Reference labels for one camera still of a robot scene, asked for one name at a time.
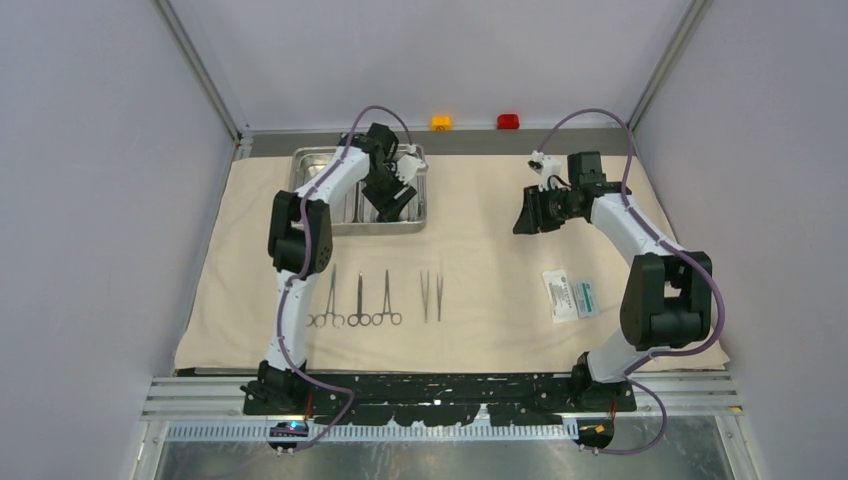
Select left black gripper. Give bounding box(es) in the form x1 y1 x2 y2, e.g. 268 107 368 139
362 164 416 224

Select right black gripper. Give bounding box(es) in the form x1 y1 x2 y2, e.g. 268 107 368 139
514 182 582 235

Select wire mesh steel basket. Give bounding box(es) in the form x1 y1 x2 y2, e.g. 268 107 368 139
332 171 428 236

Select white sterile pouch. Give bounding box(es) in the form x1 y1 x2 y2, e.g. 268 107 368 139
542 269 579 323

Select beige cloth wrap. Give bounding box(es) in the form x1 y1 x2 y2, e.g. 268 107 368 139
174 153 731 374

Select green white packet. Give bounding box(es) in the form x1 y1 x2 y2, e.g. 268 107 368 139
571 278 600 319

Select steel tweezers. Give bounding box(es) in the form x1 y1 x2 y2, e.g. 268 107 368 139
419 270 430 323
436 273 444 322

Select short steel scissors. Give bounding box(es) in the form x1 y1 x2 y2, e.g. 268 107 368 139
346 273 373 327

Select long steel forceps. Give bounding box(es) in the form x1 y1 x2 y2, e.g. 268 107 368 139
308 266 345 328

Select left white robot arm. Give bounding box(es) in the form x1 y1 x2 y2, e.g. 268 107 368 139
241 123 427 415

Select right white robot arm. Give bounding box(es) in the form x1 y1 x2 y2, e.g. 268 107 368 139
513 151 713 411

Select right steel tray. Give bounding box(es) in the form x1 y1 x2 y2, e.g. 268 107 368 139
362 153 421 223

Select steel tray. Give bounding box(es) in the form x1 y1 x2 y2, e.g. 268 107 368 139
290 147 358 226
362 153 421 223

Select left steel tray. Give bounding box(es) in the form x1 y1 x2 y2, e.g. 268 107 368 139
290 147 358 226

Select yellow button block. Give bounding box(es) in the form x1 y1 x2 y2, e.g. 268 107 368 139
429 115 453 131

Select red button block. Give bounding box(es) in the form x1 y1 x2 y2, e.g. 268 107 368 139
496 113 521 130

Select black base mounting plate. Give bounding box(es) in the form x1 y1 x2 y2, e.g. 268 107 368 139
240 372 636 427

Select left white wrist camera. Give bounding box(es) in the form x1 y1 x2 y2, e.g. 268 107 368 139
395 144 429 184

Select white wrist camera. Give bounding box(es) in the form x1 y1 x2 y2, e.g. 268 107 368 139
528 150 562 191
395 144 429 184

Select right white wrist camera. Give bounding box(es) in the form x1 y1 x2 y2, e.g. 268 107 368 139
528 150 562 191

